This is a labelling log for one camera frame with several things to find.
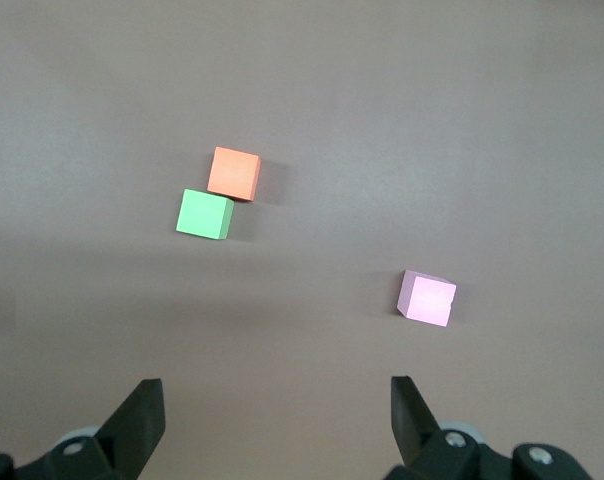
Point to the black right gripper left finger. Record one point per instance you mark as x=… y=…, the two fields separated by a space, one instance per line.
x=132 y=430

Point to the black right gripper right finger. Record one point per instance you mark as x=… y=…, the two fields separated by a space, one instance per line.
x=417 y=430

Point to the green foam cube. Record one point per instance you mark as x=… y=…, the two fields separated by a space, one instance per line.
x=202 y=212

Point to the orange foam cube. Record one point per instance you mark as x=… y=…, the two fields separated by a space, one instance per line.
x=232 y=173

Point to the pink foam cube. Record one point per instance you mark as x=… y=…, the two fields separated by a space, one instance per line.
x=429 y=300

